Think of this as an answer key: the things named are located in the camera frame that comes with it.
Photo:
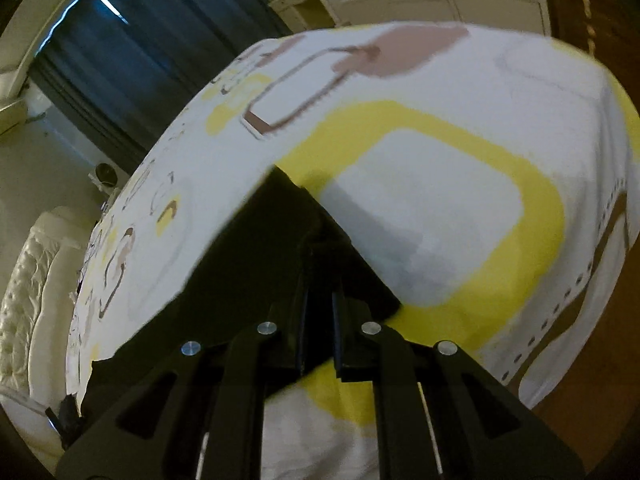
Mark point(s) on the printed white yellow bed sheet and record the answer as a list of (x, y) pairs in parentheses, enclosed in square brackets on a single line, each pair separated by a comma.
[(430, 200)]

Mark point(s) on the dark blue curtain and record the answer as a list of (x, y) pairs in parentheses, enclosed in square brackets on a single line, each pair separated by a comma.
[(150, 65)]

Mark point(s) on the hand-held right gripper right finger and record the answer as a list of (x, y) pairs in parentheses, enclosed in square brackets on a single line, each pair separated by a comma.
[(339, 337)]

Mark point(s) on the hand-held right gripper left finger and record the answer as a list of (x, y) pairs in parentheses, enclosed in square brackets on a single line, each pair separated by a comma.
[(302, 332)]

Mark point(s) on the small white round device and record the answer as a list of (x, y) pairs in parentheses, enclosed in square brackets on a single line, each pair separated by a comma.
[(105, 176)]

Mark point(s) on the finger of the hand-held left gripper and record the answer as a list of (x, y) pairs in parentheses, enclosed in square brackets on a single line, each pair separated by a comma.
[(64, 417)]

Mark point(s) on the white tufted headboard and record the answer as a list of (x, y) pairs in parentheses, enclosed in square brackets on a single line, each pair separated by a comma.
[(35, 290)]

